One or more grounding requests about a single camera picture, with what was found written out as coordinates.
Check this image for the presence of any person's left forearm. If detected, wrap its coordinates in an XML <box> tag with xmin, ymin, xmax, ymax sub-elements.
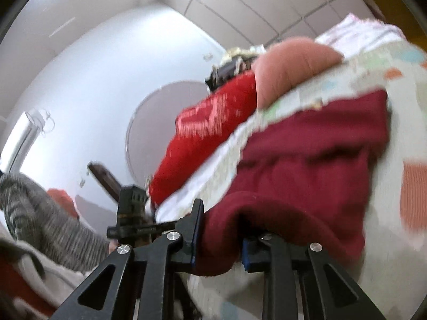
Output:
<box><xmin>0</xmin><ymin>173</ymin><xmax>116</xmax><ymax>270</ymax></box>

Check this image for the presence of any dark wooden post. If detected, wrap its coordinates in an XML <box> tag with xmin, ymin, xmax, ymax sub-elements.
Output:
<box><xmin>87</xmin><ymin>163</ymin><xmax>122</xmax><ymax>204</ymax></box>

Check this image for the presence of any dark red fleece garment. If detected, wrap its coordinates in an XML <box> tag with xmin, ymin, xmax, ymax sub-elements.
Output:
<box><xmin>195</xmin><ymin>88</ymin><xmax>391</xmax><ymax>277</ymax></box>

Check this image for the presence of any beige panelled wardrobe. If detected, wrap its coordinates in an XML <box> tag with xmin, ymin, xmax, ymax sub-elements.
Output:
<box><xmin>167</xmin><ymin>0</ymin><xmax>384</xmax><ymax>54</ymax></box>

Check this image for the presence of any quilted patchwork bedspread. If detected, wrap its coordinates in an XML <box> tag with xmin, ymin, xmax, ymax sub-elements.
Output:
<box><xmin>157</xmin><ymin>40</ymin><xmax>427</xmax><ymax>320</ymax></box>

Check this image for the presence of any pile of mixed clothes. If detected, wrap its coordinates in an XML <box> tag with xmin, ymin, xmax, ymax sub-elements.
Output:
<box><xmin>205</xmin><ymin>45</ymin><xmax>267</xmax><ymax>92</ymax></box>

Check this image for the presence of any red patterned pillow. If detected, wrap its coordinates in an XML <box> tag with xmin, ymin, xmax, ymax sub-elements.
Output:
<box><xmin>148</xmin><ymin>70</ymin><xmax>259</xmax><ymax>205</ymax></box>

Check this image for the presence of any white air conditioner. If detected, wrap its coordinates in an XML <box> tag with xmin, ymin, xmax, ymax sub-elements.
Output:
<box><xmin>2</xmin><ymin>108</ymin><xmax>51</xmax><ymax>171</ymax></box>

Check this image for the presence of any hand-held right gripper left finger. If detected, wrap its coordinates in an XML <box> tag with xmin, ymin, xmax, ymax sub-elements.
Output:
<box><xmin>58</xmin><ymin>198</ymin><xmax>205</xmax><ymax>320</ymax></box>

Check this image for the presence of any person's beige top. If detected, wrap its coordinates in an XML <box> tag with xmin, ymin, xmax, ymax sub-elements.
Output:
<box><xmin>0</xmin><ymin>235</ymin><xmax>88</xmax><ymax>311</ymax></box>

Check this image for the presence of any white and pink blanket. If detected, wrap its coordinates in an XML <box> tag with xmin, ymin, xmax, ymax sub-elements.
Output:
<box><xmin>315</xmin><ymin>13</ymin><xmax>408</xmax><ymax>57</ymax></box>

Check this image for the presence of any round grey wall panel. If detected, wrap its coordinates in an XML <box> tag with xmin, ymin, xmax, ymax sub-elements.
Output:
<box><xmin>125</xmin><ymin>80</ymin><xmax>209</xmax><ymax>182</ymax></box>

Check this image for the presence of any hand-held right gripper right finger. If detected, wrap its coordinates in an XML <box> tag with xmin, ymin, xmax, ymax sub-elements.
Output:
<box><xmin>242</xmin><ymin>234</ymin><xmax>378</xmax><ymax>320</ymax></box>

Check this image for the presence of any pink corduroy pillow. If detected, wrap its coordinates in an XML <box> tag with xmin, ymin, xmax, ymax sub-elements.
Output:
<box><xmin>251</xmin><ymin>38</ymin><xmax>345</xmax><ymax>109</ymax></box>

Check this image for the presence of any orange red cloth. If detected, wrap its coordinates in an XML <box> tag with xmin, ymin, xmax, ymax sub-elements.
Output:
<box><xmin>47</xmin><ymin>188</ymin><xmax>80</xmax><ymax>219</ymax></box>

